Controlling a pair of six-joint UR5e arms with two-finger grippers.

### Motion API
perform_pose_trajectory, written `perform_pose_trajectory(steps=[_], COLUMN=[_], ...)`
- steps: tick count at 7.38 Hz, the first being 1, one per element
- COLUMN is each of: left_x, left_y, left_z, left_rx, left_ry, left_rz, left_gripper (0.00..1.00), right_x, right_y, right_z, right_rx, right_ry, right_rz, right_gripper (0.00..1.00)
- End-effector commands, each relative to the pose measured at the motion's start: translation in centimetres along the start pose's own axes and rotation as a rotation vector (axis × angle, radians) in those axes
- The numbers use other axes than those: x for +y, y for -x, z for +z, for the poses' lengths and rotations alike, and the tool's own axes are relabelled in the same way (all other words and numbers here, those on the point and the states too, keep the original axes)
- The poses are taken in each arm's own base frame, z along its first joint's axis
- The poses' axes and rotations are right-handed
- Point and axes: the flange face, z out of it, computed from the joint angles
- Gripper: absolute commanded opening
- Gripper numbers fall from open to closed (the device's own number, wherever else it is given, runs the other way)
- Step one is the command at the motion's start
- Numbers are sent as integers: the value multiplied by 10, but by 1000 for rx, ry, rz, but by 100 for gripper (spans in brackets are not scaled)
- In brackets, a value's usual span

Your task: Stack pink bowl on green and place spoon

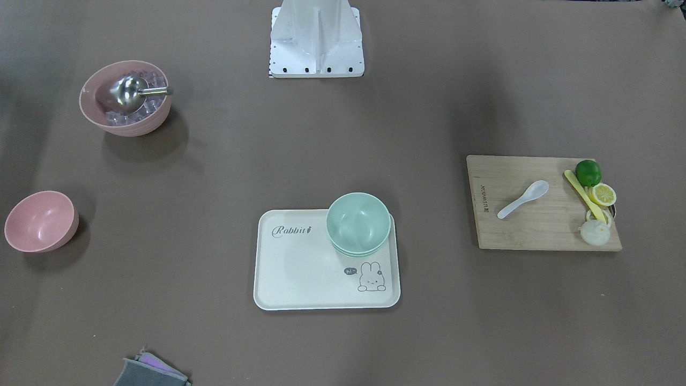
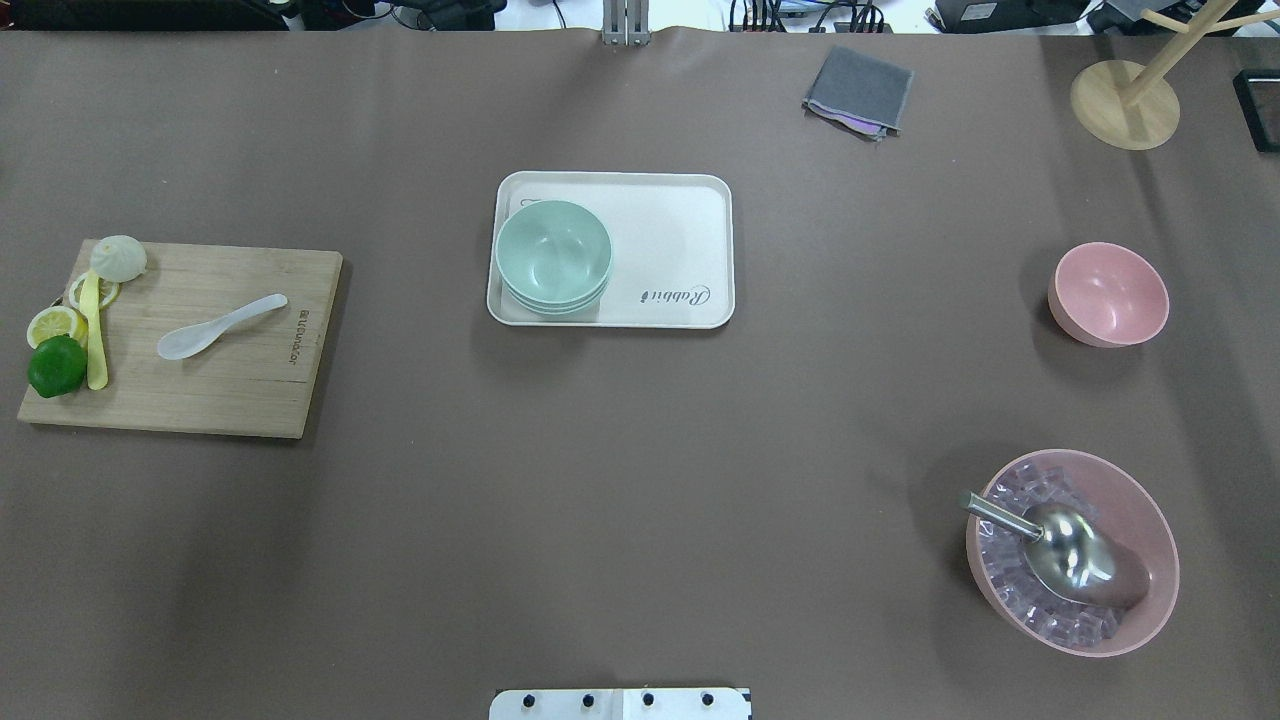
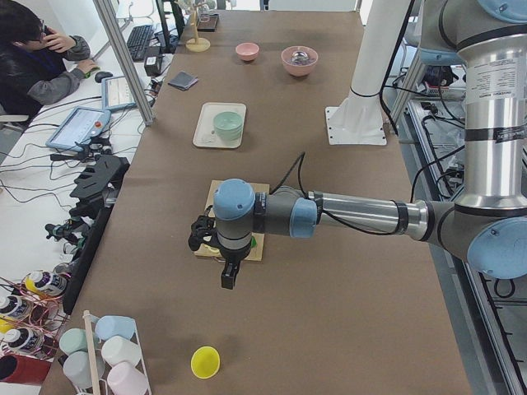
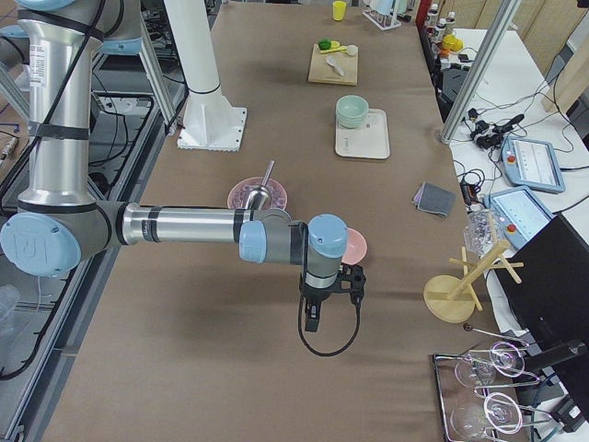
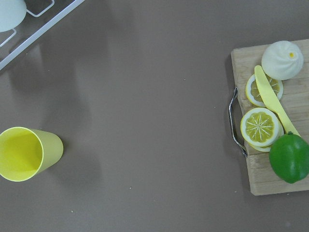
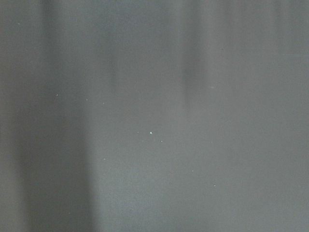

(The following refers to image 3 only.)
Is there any wooden cutting board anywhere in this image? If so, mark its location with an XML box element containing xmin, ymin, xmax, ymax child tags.
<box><xmin>194</xmin><ymin>179</ymin><xmax>270</xmax><ymax>263</ymax></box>

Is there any cream rabbit tray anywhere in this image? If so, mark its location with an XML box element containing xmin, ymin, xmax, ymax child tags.
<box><xmin>193</xmin><ymin>102</ymin><xmax>246</xmax><ymax>149</ymax></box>

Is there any blue teach pendant tablet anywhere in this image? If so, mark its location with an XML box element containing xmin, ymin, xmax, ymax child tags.
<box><xmin>45</xmin><ymin>106</ymin><xmax>111</xmax><ymax>151</ymax></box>

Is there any black keyboard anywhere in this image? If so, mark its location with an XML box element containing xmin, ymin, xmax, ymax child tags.
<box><xmin>126</xmin><ymin>25</ymin><xmax>154</xmax><ymax>62</ymax></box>

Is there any large pink ice bowl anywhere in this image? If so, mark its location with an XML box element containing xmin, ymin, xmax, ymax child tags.
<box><xmin>281</xmin><ymin>45</ymin><xmax>319</xmax><ymax>77</ymax></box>

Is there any black tray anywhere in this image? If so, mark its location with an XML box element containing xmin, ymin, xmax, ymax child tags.
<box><xmin>197</xmin><ymin>14</ymin><xmax>219</xmax><ymax>32</ymax></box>

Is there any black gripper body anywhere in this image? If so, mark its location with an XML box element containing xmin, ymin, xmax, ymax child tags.
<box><xmin>188</xmin><ymin>215</ymin><xmax>217</xmax><ymax>251</ymax></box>

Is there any wooden mug tree stand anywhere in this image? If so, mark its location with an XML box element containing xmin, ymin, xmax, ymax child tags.
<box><xmin>175</xmin><ymin>1</ymin><xmax>211</xmax><ymax>53</ymax></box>

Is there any person at desk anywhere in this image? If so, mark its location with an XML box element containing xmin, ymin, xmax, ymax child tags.
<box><xmin>1</xmin><ymin>1</ymin><xmax>98</xmax><ymax>119</ymax></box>

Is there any small pink bowl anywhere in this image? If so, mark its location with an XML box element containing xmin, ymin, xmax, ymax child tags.
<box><xmin>235</xmin><ymin>42</ymin><xmax>260</xmax><ymax>62</ymax></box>

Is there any black tool stand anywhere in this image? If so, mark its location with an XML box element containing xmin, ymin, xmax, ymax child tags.
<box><xmin>45</xmin><ymin>155</ymin><xmax>130</xmax><ymax>315</ymax></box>

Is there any aluminium frame post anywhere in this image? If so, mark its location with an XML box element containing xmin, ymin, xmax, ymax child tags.
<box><xmin>92</xmin><ymin>0</ymin><xmax>154</xmax><ymax>127</ymax></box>

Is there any green bowl stack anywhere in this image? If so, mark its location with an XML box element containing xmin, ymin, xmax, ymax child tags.
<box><xmin>212</xmin><ymin>111</ymin><xmax>243</xmax><ymax>141</ymax></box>

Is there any grey folded cloth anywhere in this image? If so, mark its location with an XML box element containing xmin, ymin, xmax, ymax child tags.
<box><xmin>168</xmin><ymin>71</ymin><xmax>198</xmax><ymax>91</ymax></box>

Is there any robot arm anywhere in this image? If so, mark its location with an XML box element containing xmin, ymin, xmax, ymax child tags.
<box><xmin>189</xmin><ymin>1</ymin><xmax>526</xmax><ymax>289</ymax></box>

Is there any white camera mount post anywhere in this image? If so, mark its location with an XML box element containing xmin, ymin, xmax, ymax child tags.
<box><xmin>326</xmin><ymin>0</ymin><xmax>413</xmax><ymax>146</ymax></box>

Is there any yellow cup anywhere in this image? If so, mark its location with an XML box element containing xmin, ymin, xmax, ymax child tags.
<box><xmin>190</xmin><ymin>346</ymin><xmax>221</xmax><ymax>379</ymax></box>

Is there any white cup rack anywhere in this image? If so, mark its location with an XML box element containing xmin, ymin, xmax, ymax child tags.
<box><xmin>59</xmin><ymin>310</ymin><xmax>152</xmax><ymax>394</ymax></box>

